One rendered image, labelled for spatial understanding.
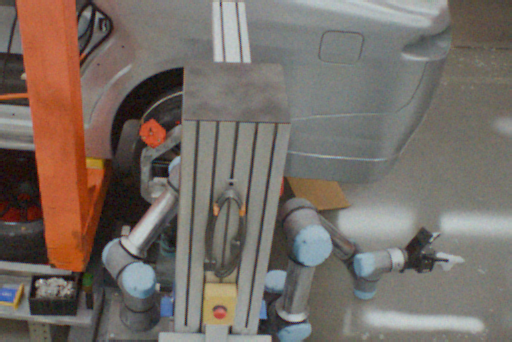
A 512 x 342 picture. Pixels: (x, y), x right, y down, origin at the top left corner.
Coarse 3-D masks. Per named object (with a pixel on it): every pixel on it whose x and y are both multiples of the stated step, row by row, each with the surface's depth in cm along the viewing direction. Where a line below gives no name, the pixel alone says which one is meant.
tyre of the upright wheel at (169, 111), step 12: (180, 96) 326; (156, 108) 330; (168, 108) 322; (180, 108) 318; (144, 120) 334; (156, 120) 321; (168, 120) 318; (180, 120) 318; (144, 144) 329; (132, 156) 335; (132, 168) 340
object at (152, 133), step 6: (150, 120) 317; (144, 126) 318; (150, 126) 313; (156, 126) 317; (144, 132) 314; (150, 132) 313; (156, 132) 314; (162, 132) 318; (144, 138) 315; (150, 138) 315; (156, 138) 315; (162, 138) 316; (150, 144) 317; (156, 144) 317
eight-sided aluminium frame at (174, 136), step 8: (176, 128) 316; (168, 136) 319; (176, 136) 313; (160, 144) 317; (168, 144) 316; (144, 152) 324; (152, 152) 320; (160, 152) 320; (144, 160) 323; (144, 168) 327; (144, 176) 330; (144, 184) 333; (144, 192) 336
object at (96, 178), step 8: (88, 168) 359; (96, 168) 359; (104, 168) 360; (88, 176) 355; (96, 176) 355; (104, 176) 358; (88, 184) 349; (96, 184) 351; (104, 184) 360; (96, 192) 347; (104, 192) 363; (96, 200) 343; (96, 208) 344; (96, 216) 347; (96, 224) 349
